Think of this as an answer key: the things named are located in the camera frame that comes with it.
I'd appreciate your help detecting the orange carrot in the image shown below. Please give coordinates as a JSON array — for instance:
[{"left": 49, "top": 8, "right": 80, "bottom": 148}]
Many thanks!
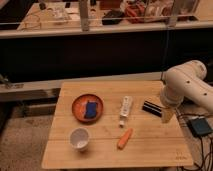
[{"left": 117, "top": 128, "right": 133, "bottom": 149}]

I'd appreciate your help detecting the black bag on bench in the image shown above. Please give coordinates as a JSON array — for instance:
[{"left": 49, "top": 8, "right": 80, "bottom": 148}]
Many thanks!
[{"left": 102, "top": 10, "right": 124, "bottom": 25}]

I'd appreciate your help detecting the black power box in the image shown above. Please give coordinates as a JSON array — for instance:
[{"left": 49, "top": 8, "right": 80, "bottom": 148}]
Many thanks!
[{"left": 187, "top": 118, "right": 213, "bottom": 137}]

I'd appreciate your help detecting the orange plate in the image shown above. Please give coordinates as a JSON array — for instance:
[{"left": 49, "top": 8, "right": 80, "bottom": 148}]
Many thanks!
[{"left": 72, "top": 94, "right": 104, "bottom": 123}]

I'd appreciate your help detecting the black cable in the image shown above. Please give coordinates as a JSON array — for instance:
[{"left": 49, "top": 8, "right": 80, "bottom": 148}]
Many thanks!
[{"left": 175, "top": 108, "right": 213, "bottom": 171}]

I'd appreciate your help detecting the black striped box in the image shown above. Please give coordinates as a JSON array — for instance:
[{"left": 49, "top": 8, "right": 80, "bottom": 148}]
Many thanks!
[{"left": 142, "top": 101, "right": 162, "bottom": 117}]

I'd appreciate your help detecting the red tool on bench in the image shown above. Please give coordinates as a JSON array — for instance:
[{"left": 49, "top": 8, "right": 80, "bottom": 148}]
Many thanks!
[{"left": 125, "top": 4, "right": 145, "bottom": 23}]

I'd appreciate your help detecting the metal post left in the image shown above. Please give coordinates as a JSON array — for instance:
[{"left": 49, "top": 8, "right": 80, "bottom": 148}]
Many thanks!
[{"left": 79, "top": 0, "right": 89, "bottom": 31}]

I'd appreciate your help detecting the blue sponge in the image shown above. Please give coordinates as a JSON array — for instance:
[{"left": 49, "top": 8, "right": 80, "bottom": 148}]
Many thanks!
[{"left": 85, "top": 102, "right": 97, "bottom": 119}]

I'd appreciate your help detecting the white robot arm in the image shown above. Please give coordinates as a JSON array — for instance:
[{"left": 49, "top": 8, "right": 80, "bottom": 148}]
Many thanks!
[{"left": 160, "top": 60, "right": 213, "bottom": 113}]

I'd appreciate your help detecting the metal post right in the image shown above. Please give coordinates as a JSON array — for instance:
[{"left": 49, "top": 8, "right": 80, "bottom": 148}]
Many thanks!
[{"left": 167, "top": 0, "right": 183, "bottom": 27}]

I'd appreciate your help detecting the metal post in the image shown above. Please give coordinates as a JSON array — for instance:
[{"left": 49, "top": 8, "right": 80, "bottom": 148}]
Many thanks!
[
  {"left": 79, "top": 0, "right": 89, "bottom": 31},
  {"left": 167, "top": 0, "right": 183, "bottom": 27}
]

